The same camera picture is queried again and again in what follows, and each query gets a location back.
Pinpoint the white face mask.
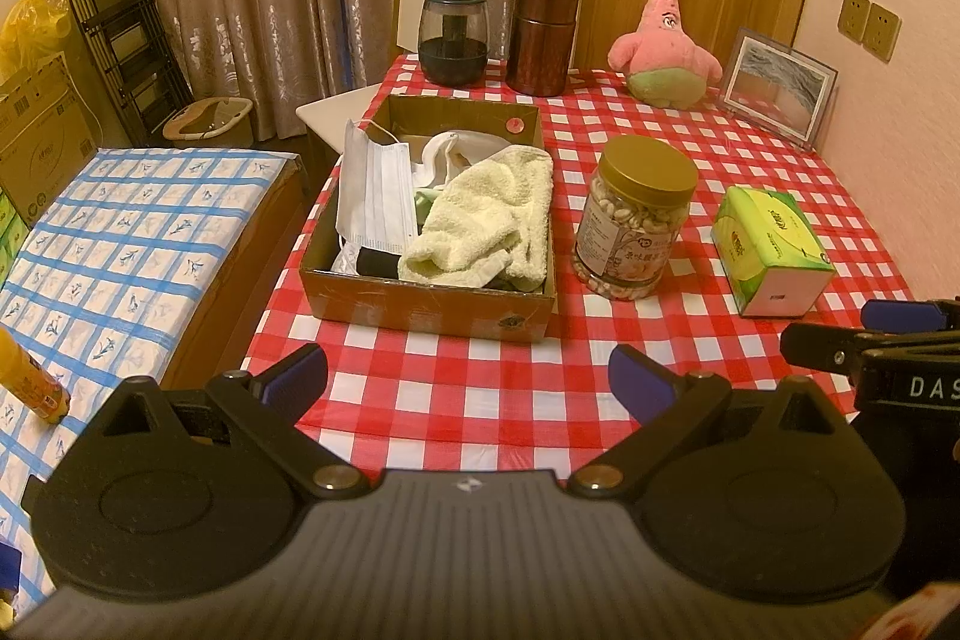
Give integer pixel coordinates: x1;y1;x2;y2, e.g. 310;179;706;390
335;119;421;251

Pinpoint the beige floor basket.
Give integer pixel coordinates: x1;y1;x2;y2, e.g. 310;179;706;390
163;96;254;146

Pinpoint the nut jar with gold lid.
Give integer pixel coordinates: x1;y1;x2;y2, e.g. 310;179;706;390
574;134;700;301

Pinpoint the gold wall socket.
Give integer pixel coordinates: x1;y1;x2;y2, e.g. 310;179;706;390
838;0;872;45
861;2;901;62

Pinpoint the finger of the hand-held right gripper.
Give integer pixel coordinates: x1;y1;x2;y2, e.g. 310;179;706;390
861;299;960;333
780;321;867;378

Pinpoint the yellow plastic bag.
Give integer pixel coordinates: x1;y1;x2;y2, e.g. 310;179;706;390
0;0;72;79

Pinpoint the pink starfish plush toy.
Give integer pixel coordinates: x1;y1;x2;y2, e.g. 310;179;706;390
607;0;723;107

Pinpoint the clear picture frame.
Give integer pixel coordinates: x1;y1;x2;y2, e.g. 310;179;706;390
720;28;839;148

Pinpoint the printed cardboard carton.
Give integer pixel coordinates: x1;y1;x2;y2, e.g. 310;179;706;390
0;51;102;236

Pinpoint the yellow bottle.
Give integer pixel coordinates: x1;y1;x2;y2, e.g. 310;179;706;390
0;329;70;423

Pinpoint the copper metal canister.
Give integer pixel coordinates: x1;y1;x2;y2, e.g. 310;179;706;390
505;0;581;97

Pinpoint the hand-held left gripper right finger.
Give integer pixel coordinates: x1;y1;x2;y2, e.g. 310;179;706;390
566;344;848;498

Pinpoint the black round fuzzy pad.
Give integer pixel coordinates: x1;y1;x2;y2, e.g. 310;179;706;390
352;246;410;277

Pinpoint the white cloth with dark trim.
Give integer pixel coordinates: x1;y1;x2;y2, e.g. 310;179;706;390
412;128;518;191

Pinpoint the glass jar with dark lid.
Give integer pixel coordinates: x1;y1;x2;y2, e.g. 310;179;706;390
417;0;490;88

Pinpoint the black folding ladder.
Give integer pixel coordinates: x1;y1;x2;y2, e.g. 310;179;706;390
46;0;196;146

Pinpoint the green tissue pack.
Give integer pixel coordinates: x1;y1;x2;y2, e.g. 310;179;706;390
711;185;837;319

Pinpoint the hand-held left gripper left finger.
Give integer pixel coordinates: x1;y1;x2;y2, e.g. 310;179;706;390
90;342;372;498

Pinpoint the brown cardboard box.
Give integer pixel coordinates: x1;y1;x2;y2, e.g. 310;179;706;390
300;94;560;342

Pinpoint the cream terry towel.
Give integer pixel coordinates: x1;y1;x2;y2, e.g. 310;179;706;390
397;143;556;292

